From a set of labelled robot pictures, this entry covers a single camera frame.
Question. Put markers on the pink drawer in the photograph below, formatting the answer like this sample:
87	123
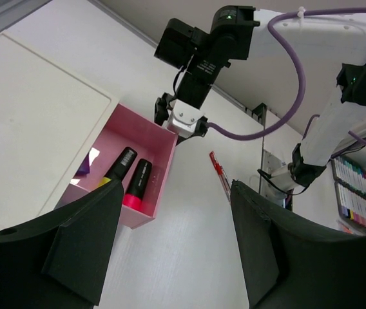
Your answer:
126	128

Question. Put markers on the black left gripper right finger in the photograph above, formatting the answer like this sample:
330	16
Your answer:
291	262

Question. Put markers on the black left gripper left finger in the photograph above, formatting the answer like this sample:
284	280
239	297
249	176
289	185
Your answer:
60	259

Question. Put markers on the purple highlighter marker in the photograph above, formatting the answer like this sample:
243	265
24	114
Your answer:
84	167

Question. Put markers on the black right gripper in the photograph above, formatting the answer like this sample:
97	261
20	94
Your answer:
200	56

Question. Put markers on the marker set box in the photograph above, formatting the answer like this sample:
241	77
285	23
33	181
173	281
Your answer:
350	188

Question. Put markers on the yellow highlighter marker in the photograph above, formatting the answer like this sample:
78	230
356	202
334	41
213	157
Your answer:
120	167

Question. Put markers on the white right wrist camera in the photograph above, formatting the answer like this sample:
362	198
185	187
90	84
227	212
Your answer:
183	119

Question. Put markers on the pink highlighter marker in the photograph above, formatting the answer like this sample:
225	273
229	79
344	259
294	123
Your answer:
137	185

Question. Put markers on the red gel pen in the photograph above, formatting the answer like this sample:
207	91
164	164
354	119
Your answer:
221	174

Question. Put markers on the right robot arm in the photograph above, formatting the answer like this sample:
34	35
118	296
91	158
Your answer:
339	33

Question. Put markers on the white drawer cabinet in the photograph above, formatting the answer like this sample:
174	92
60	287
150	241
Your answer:
49	120

